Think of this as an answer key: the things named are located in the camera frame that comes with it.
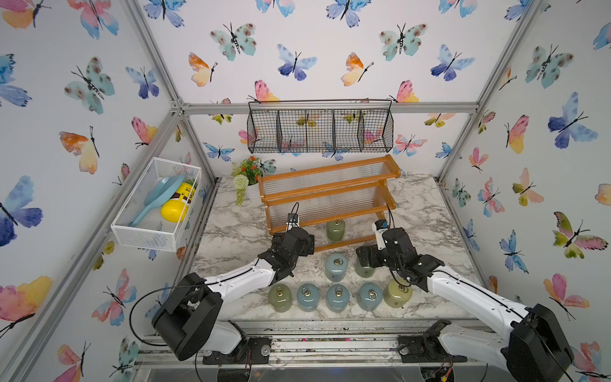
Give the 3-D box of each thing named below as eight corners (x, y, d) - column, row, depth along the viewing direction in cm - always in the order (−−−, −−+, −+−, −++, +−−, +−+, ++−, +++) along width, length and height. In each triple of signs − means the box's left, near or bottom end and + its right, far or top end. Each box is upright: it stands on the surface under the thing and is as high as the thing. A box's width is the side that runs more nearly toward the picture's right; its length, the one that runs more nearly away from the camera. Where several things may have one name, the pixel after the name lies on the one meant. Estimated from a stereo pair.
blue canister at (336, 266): (326, 281, 89) (326, 270, 82) (325, 263, 94) (326, 252, 87) (346, 281, 89) (348, 270, 82) (344, 263, 94) (347, 252, 87)
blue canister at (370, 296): (359, 310, 84) (363, 302, 77) (357, 289, 88) (361, 280, 81) (378, 310, 84) (384, 302, 77) (375, 289, 88) (380, 280, 81)
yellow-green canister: (380, 303, 85) (386, 294, 78) (384, 288, 88) (390, 278, 81) (401, 312, 83) (410, 303, 76) (405, 296, 87) (413, 287, 79)
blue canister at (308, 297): (298, 311, 83) (296, 303, 77) (299, 292, 87) (297, 283, 81) (319, 311, 83) (319, 303, 77) (319, 292, 87) (319, 283, 81)
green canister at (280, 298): (271, 312, 83) (267, 304, 76) (273, 293, 88) (269, 283, 81) (291, 312, 83) (288, 304, 76) (292, 293, 88) (290, 283, 81)
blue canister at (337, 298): (326, 312, 83) (327, 304, 76) (326, 293, 87) (327, 284, 81) (347, 312, 83) (350, 304, 76) (346, 293, 87) (348, 284, 81)
